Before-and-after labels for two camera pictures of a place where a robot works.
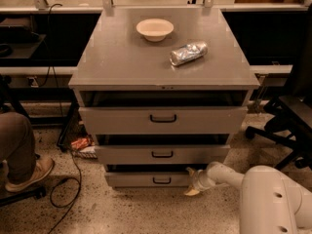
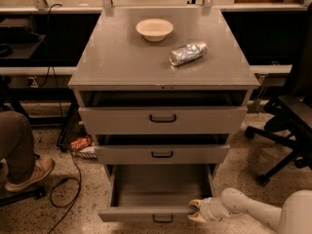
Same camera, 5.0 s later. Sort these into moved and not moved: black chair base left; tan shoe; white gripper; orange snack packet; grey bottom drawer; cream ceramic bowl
Moved: grey bottom drawer; white gripper
Not moved: cream ceramic bowl; orange snack packet; black chair base left; tan shoe
